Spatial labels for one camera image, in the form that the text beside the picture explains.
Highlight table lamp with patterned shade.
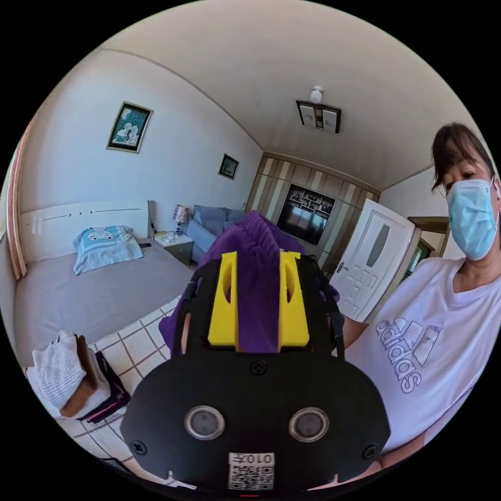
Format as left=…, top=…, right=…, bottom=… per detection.
left=172, top=204, right=190, bottom=238

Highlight pile of clothes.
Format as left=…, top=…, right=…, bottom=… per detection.
left=25, top=330, right=132, bottom=424

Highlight purple sweatpants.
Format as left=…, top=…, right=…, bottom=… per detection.
left=158, top=210, right=340, bottom=354

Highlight square ceiling lamp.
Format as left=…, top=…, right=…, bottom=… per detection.
left=295, top=84, right=342, bottom=135

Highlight person's right forearm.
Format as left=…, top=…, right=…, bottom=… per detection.
left=342, top=316, right=370, bottom=350

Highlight striped wall cupboard with television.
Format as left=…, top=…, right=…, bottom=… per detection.
left=243, top=153, right=381, bottom=275

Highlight grey bedside cabinet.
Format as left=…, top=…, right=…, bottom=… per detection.
left=153, top=231, right=195, bottom=267

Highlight light blue printed pillow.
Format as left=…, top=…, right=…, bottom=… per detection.
left=72, top=225, right=146, bottom=276

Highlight white door with oval window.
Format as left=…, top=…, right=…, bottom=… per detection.
left=332, top=198, right=416, bottom=323

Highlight blue-grey sofa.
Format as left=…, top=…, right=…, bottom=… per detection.
left=181, top=205, right=248, bottom=256

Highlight person's body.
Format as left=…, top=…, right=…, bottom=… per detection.
left=344, top=122, right=501, bottom=457

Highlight person's left forearm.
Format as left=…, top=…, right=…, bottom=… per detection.
left=369, top=430, right=427, bottom=472

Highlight small framed picture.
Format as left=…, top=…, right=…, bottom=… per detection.
left=218, top=153, right=240, bottom=181

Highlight bed with checked quilt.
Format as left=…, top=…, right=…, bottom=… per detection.
left=0, top=199, right=204, bottom=469

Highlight pink curtain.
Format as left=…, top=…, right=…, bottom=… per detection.
left=4, top=119, right=37, bottom=281

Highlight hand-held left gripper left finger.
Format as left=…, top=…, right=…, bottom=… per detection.
left=207, top=252, right=240, bottom=351

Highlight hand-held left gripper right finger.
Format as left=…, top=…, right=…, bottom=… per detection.
left=278, top=250, right=311, bottom=352

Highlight large framed flower picture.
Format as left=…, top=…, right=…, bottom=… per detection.
left=105, top=101, right=154, bottom=154

